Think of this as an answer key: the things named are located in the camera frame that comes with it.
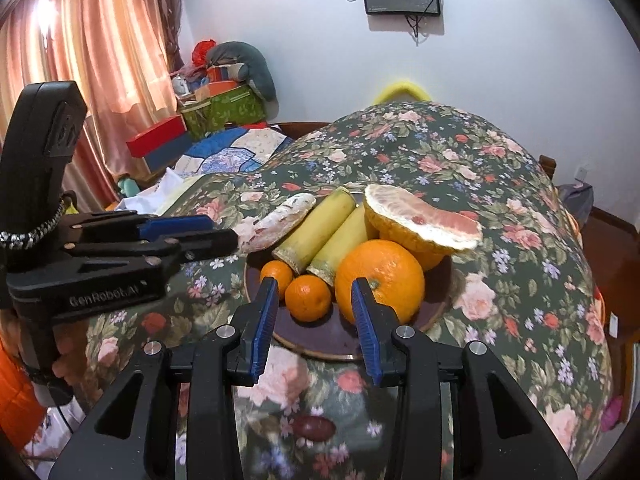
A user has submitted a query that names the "blue patchwork quilt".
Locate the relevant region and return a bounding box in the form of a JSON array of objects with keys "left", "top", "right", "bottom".
[{"left": 184, "top": 126, "right": 295, "bottom": 177}]

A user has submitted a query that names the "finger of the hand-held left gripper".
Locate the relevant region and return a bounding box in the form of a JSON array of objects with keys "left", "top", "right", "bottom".
[
  {"left": 70, "top": 229, "right": 239, "bottom": 267},
  {"left": 75, "top": 211, "right": 214, "bottom": 242}
]

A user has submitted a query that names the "pomelo half with rind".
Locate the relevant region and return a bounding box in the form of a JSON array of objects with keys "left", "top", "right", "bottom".
[{"left": 363, "top": 184, "right": 484, "bottom": 257}]

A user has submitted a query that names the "grey plush toy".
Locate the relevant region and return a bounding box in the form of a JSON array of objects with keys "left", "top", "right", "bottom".
[{"left": 206, "top": 41, "right": 277, "bottom": 102}]

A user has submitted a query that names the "yellow curved pad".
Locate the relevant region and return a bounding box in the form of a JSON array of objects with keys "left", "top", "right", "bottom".
[{"left": 372, "top": 79, "right": 432, "bottom": 107}]

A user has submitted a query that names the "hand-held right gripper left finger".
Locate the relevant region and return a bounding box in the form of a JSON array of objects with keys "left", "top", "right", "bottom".
[{"left": 47, "top": 277, "right": 281, "bottom": 480}]

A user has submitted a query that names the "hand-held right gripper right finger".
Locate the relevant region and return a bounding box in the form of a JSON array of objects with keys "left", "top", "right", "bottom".
[{"left": 350, "top": 277, "right": 578, "bottom": 480}]

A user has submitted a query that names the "purple round plate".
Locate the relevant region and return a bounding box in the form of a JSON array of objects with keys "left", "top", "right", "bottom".
[{"left": 244, "top": 190, "right": 458, "bottom": 361}]

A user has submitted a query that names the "green floral blanket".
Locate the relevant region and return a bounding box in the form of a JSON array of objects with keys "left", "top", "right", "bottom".
[{"left": 85, "top": 100, "right": 613, "bottom": 480}]

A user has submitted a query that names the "small tangerine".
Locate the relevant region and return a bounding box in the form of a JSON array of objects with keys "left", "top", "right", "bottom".
[
  {"left": 285, "top": 275, "right": 333, "bottom": 323},
  {"left": 260, "top": 260, "right": 294, "bottom": 294}
]

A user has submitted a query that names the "dark red date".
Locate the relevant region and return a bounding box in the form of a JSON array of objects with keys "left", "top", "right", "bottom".
[{"left": 291, "top": 415, "right": 337, "bottom": 442}]

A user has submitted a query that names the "pink curtain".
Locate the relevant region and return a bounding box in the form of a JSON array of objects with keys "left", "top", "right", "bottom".
[{"left": 0, "top": 0, "right": 188, "bottom": 211}]

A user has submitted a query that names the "red plastic bag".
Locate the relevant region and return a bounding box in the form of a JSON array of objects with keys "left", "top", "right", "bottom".
[{"left": 193, "top": 40, "right": 219, "bottom": 67}]

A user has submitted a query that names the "yellow sugarcane piece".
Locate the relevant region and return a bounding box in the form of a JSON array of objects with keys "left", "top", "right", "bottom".
[
  {"left": 306, "top": 205, "right": 381, "bottom": 287},
  {"left": 272, "top": 186, "right": 357, "bottom": 267}
]

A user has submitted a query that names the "red box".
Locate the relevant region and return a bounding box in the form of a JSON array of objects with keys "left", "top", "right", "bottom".
[{"left": 125, "top": 115, "right": 189, "bottom": 159}]

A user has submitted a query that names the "white cloth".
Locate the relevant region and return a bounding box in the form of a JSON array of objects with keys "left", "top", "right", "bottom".
[{"left": 114, "top": 169, "right": 187, "bottom": 215}]

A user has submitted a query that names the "grey bag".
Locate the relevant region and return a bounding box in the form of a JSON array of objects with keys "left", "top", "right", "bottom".
[{"left": 556, "top": 182, "right": 594, "bottom": 227}]

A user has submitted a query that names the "green storage box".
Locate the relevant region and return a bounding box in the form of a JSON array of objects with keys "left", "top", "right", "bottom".
[{"left": 180, "top": 84, "right": 267, "bottom": 142}]

